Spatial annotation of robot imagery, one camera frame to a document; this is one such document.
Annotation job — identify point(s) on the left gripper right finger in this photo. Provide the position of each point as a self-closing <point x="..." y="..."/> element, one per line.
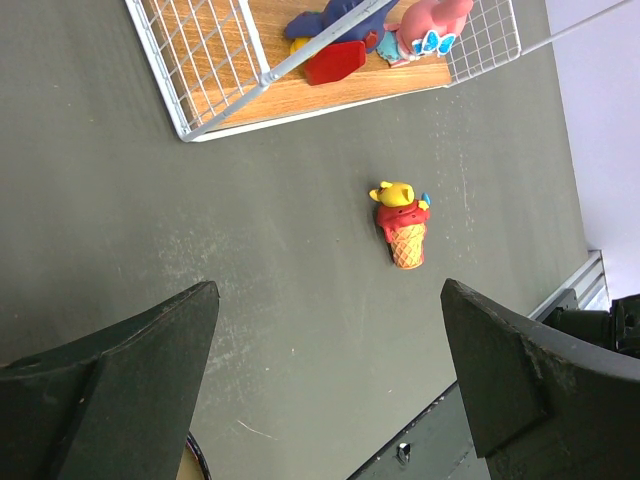
<point x="540" y="404"/>

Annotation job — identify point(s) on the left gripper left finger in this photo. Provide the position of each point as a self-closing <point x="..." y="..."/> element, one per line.
<point x="115" y="404"/>

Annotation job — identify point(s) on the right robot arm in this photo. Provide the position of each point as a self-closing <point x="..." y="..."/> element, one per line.
<point x="616" y="329"/>

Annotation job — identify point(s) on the pink melody toy on shelf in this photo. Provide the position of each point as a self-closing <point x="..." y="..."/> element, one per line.
<point x="427" y="28"/>

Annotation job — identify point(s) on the blue stitch toy figure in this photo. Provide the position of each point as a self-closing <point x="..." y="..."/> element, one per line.
<point x="350" y="43"/>

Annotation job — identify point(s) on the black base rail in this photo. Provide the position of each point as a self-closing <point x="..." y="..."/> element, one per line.
<point x="437" y="444"/>

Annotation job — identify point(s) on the white wire wooden shelf rack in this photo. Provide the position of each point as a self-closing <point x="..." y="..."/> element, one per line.
<point x="227" y="67"/>

